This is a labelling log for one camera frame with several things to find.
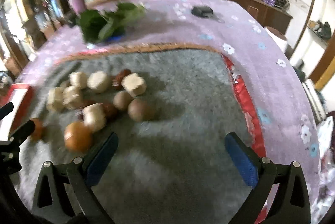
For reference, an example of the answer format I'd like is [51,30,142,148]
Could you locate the small orange tangerine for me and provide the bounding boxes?
[30,118,44,141]

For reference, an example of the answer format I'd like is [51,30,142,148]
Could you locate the large orange tangerine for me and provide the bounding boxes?
[64,121,93,153]

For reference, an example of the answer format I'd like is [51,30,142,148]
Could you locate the tan round longan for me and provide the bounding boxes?
[113,91,133,111]

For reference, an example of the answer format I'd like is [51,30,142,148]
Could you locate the beige sugarcane chunk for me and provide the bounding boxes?
[121,73,147,97]

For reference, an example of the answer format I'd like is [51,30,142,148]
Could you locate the round beige cane chunk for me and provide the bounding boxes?
[87,71,111,93]

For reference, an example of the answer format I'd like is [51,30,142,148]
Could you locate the red white shallow box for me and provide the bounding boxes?
[1,83,33,141]

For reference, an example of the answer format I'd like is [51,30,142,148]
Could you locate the purple floral tablecloth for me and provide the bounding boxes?
[15,0,321,224]

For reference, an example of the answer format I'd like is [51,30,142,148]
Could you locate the grey felt mat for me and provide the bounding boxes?
[11,50,251,223]

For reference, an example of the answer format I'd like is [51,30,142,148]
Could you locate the green leafy vegetable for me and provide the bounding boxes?
[77,3,146,44]

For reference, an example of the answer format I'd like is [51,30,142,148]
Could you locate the black car key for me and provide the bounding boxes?
[191,6,214,18]

